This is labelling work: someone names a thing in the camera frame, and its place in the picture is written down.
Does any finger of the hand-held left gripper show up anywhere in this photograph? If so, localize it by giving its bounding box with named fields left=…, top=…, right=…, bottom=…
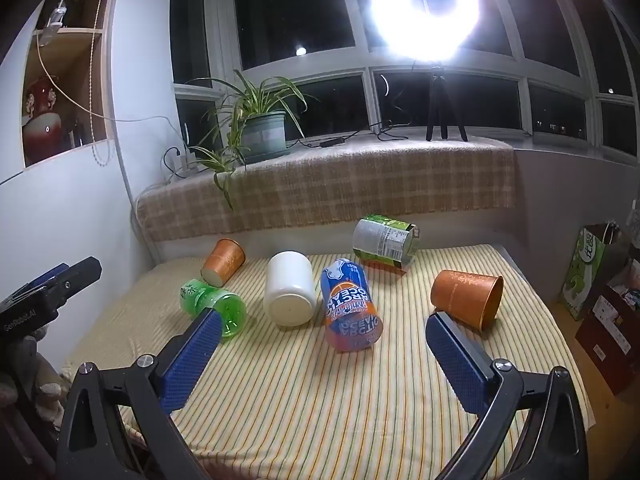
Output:
left=6, top=263, right=71, bottom=303
left=47, top=256, right=104, bottom=312

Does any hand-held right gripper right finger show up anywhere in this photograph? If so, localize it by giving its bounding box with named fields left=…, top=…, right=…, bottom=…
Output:
left=425, top=311, right=590, bottom=480

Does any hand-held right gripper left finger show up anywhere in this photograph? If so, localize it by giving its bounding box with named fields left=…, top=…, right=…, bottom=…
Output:
left=55, top=307, right=224, bottom=480

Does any blue orange drink bottle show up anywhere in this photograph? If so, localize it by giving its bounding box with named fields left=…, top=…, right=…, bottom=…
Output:
left=320, top=258, right=384, bottom=352

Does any large orange cup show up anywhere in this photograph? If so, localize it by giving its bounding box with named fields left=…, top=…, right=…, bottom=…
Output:
left=430, top=269, right=505, bottom=332

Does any small orange cup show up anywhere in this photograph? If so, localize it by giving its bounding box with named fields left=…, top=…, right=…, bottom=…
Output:
left=200, top=238, right=247, bottom=288

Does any person's left hand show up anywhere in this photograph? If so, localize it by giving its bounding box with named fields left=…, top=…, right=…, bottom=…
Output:
left=0, top=325, right=68, bottom=426

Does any green plastic bottle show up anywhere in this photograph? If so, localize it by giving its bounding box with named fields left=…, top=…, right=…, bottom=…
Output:
left=180, top=278, right=248, bottom=339

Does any yellow striped cloth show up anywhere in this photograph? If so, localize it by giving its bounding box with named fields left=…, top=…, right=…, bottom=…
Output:
left=60, top=244, right=596, bottom=467

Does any white plastic jar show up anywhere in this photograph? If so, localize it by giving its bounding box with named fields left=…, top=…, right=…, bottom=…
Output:
left=263, top=251, right=318, bottom=326

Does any red round ornament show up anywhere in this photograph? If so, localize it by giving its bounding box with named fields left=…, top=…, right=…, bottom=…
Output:
left=22, top=77, right=66, bottom=164

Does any dark red cardboard box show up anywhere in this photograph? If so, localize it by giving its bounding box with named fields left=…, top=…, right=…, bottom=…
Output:
left=575, top=280, right=640, bottom=397

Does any green paper bag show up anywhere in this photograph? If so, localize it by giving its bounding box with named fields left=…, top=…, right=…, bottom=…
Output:
left=559, top=222, right=622, bottom=322

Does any white power strip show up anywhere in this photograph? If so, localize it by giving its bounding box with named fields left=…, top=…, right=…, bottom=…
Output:
left=161, top=122, right=202, bottom=182

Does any beige plaid blanket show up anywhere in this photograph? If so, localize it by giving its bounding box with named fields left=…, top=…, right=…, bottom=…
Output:
left=134, top=139, right=516, bottom=249

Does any potted spider plant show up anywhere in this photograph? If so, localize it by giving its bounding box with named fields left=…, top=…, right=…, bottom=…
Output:
left=185, top=70, right=319, bottom=211

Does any white clip device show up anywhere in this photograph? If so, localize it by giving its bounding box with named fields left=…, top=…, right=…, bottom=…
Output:
left=34, top=7, right=69, bottom=47

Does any black tripod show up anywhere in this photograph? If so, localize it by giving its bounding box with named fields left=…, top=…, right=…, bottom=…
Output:
left=425, top=62, right=469, bottom=143

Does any white cable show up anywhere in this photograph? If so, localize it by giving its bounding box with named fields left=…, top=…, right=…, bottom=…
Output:
left=37, top=0, right=173, bottom=133

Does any beaded pull cord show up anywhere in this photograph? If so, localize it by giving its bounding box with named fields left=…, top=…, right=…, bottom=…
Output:
left=87, top=0, right=112, bottom=167

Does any wooden wall shelf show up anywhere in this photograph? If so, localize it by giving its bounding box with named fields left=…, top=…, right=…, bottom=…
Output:
left=20, top=0, right=122, bottom=169

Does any black cable with controller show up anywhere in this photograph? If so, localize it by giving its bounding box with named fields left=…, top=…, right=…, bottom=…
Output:
left=287, top=76, right=417, bottom=151

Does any ring light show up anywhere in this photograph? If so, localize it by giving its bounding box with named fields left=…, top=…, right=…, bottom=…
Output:
left=369, top=0, right=481, bottom=62

